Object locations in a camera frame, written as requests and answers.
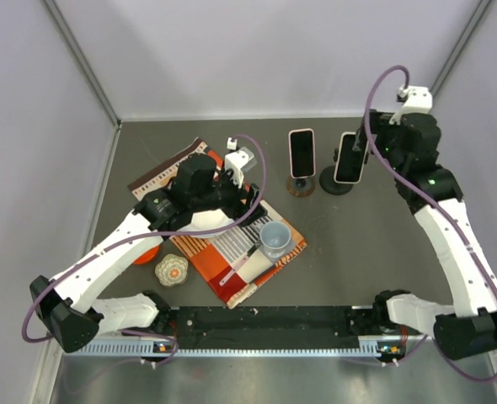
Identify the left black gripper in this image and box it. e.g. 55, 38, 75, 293
191, 164, 266, 226

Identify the grey phone stand wooden base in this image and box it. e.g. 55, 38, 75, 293
286, 177, 315, 197

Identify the black round base clamp stand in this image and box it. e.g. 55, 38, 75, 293
319, 148, 354, 195

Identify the pink case smartphone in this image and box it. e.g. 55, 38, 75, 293
288, 128, 316, 178

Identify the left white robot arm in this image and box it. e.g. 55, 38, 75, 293
29, 147, 265, 353

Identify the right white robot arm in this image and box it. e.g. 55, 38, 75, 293
357, 109, 497, 360

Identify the light blue mug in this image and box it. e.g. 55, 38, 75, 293
259, 221, 291, 258

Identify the orange patterned cloth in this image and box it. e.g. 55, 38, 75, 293
128, 138, 307, 309

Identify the crocheted pastel coaster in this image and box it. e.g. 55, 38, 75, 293
154, 253, 189, 287

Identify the orange bowl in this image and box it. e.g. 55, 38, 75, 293
134, 246, 160, 265

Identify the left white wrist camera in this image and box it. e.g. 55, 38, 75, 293
223, 137, 257, 188

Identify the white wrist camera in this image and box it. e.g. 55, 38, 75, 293
223, 137, 257, 188
389, 85, 433, 125

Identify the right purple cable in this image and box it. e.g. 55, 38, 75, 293
364, 65, 497, 385

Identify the purple cable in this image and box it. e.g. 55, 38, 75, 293
364, 65, 497, 385
21, 134, 269, 343

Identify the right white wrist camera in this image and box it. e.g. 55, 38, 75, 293
389, 85, 433, 125

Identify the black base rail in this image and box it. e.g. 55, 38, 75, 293
170, 306, 381, 350

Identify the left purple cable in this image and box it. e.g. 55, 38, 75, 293
21, 134, 269, 343

